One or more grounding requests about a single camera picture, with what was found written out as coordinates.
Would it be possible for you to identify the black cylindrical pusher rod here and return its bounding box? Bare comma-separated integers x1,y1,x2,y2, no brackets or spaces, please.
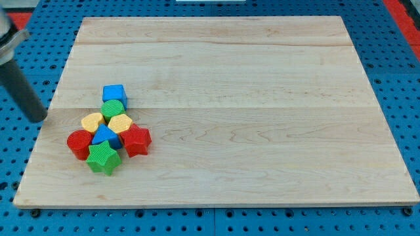
1,59,47,123

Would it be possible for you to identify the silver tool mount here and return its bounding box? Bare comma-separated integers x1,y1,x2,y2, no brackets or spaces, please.
1,7,30,65

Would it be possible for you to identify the green star block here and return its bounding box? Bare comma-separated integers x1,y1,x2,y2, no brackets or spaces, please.
86,141,121,176

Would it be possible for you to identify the red star block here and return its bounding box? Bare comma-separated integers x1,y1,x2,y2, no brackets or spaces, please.
120,124,152,157

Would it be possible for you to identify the yellow heart block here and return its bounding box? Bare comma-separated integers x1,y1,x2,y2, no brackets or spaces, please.
81,113,106,135

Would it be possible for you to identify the red cylinder block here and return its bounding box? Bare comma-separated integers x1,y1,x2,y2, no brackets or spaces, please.
66,130,93,161

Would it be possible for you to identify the blue cube block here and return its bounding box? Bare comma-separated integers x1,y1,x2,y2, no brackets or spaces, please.
102,84,128,110

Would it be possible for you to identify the green cylinder block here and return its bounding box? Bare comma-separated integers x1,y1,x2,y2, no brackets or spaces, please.
100,100,125,123

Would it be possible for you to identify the blue triangle block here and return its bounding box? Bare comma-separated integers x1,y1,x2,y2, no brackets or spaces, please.
92,124,123,149

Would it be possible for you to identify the yellow hexagon block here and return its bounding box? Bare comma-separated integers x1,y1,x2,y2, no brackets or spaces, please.
108,114,133,134

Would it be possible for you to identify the wooden board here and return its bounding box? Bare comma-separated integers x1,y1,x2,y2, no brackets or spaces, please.
13,16,419,209

